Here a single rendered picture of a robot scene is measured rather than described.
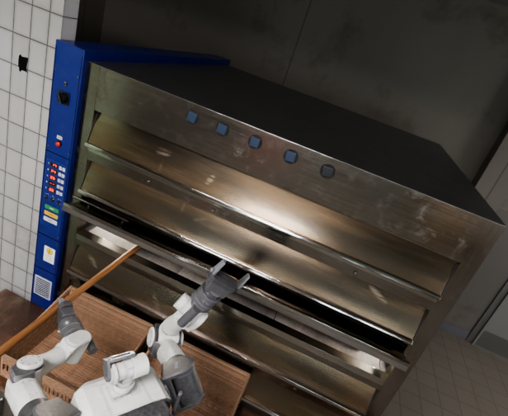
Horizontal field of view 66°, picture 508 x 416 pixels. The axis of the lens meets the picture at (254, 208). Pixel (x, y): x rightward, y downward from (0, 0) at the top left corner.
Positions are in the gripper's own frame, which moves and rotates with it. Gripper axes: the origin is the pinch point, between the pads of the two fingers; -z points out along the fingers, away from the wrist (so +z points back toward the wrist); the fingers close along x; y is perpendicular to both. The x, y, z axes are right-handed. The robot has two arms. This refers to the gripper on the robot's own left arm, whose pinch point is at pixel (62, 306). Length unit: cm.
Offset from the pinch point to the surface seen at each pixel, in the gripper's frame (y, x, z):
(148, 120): 39, -75, -33
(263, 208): 75, -58, 22
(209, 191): 59, -55, 0
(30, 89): 1, -66, -88
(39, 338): 4, 57, -37
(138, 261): 45, 1, -25
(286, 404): 103, 44, 62
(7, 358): -15, 47, -21
